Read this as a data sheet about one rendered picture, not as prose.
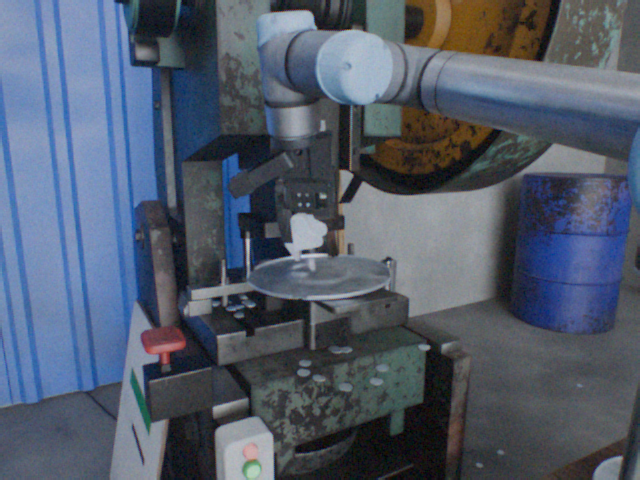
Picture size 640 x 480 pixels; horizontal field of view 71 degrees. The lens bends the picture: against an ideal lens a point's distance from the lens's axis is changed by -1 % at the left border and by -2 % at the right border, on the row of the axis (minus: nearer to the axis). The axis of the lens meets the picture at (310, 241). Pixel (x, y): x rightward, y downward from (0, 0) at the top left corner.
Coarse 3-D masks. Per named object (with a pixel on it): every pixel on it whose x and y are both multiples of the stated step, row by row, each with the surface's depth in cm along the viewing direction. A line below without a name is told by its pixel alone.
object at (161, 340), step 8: (160, 328) 71; (168, 328) 71; (176, 328) 71; (144, 336) 68; (152, 336) 68; (160, 336) 68; (168, 336) 68; (176, 336) 68; (144, 344) 66; (152, 344) 65; (160, 344) 65; (168, 344) 66; (176, 344) 66; (184, 344) 67; (152, 352) 65; (160, 352) 65; (168, 352) 69; (160, 360) 69; (168, 360) 69
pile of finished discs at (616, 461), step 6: (606, 462) 96; (612, 462) 96; (618, 462) 96; (600, 468) 94; (606, 468) 94; (612, 468) 94; (618, 468) 94; (594, 474) 92; (600, 474) 92; (606, 474) 92; (612, 474) 92
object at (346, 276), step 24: (264, 264) 100; (288, 264) 100; (312, 264) 97; (336, 264) 99; (360, 264) 98; (384, 264) 96; (264, 288) 85; (288, 288) 84; (312, 288) 84; (336, 288) 83; (360, 288) 83
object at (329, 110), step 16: (320, 112) 91; (336, 112) 92; (320, 128) 91; (336, 128) 93; (336, 144) 94; (336, 160) 94; (256, 192) 98; (272, 192) 90; (256, 208) 99; (272, 208) 91; (336, 208) 96
